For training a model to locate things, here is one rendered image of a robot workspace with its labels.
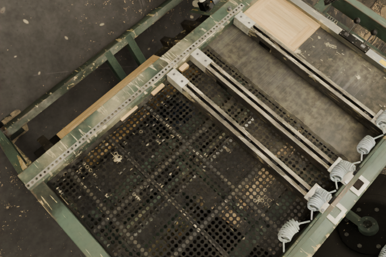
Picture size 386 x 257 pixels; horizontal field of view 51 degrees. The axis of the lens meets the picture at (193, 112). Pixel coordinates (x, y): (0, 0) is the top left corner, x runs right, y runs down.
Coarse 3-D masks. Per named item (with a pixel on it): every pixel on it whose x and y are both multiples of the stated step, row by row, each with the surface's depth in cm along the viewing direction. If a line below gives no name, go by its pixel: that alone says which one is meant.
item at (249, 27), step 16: (240, 16) 248; (256, 32) 244; (272, 48) 241; (288, 48) 239; (288, 64) 240; (304, 64) 235; (320, 80) 230; (336, 96) 227; (352, 96) 226; (352, 112) 226; (368, 112) 222; (384, 128) 214
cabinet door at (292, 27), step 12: (264, 0) 261; (276, 0) 261; (252, 12) 256; (264, 12) 257; (276, 12) 257; (288, 12) 257; (300, 12) 257; (264, 24) 253; (276, 24) 253; (288, 24) 253; (300, 24) 253; (312, 24) 253; (276, 36) 249; (288, 36) 249; (300, 36) 249
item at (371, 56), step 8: (288, 0) 259; (296, 0) 258; (304, 8) 256; (312, 16) 253; (320, 16) 253; (320, 24) 253; (328, 24) 250; (328, 32) 252; (336, 32) 248; (344, 40) 247; (352, 48) 246; (368, 56) 241; (376, 56) 241; (376, 64) 241; (384, 72) 240
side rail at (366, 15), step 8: (344, 0) 258; (352, 0) 257; (336, 8) 267; (344, 8) 262; (352, 8) 257; (360, 8) 255; (368, 8) 255; (352, 16) 262; (360, 16) 257; (368, 16) 252; (376, 16) 252; (360, 24) 261; (368, 24) 257; (376, 24) 252; (384, 24) 249; (384, 32) 252; (384, 40) 256
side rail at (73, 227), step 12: (36, 192) 204; (48, 192) 204; (48, 204) 201; (60, 204) 201; (60, 216) 199; (72, 216) 199; (72, 228) 197; (84, 228) 197; (72, 240) 194; (84, 240) 194; (96, 240) 198; (84, 252) 192; (96, 252) 192
